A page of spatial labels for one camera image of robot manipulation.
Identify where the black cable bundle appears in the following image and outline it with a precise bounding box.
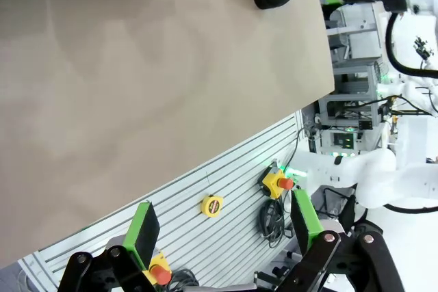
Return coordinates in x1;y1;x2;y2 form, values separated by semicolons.
167;269;200;289
259;198;295;249

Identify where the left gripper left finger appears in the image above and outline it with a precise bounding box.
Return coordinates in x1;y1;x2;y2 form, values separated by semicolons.
60;199;162;292

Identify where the yellow tape measure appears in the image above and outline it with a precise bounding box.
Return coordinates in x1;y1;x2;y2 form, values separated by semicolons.
201;195;224;218

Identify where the grey metal equipment rack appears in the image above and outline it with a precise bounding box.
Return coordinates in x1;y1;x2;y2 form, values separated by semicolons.
318;62;384;156

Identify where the yellow emergency stop button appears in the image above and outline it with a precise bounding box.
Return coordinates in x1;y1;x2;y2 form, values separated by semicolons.
261;160;295;200
143;254;172;287

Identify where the black right arm hose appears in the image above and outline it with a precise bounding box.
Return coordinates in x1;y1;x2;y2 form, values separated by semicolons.
385;11;438;79

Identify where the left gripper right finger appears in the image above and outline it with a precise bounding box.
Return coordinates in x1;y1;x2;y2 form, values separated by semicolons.
276;188;407;292

